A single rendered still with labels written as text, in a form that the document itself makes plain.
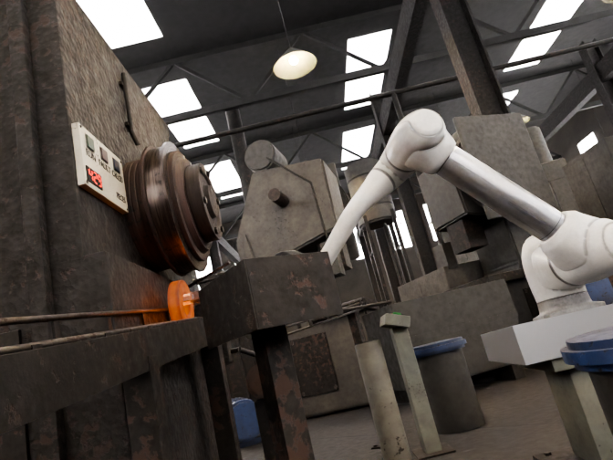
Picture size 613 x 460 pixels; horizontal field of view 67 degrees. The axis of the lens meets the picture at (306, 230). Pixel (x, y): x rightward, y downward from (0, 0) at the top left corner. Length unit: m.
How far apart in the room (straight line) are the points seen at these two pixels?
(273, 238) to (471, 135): 2.20
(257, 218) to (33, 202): 3.36
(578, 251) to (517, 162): 3.67
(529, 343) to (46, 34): 1.62
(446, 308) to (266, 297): 2.88
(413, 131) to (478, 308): 2.60
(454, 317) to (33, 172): 3.06
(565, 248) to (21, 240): 1.45
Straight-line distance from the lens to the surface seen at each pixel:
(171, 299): 1.39
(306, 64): 6.90
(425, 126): 1.39
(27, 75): 1.50
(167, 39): 11.15
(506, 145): 5.15
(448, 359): 2.52
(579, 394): 1.65
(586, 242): 1.50
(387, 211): 10.47
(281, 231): 4.39
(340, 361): 4.17
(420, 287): 5.73
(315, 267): 0.97
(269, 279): 0.91
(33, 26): 1.61
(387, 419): 2.16
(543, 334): 1.52
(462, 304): 3.77
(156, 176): 1.53
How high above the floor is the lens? 0.51
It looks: 15 degrees up
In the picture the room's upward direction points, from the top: 14 degrees counter-clockwise
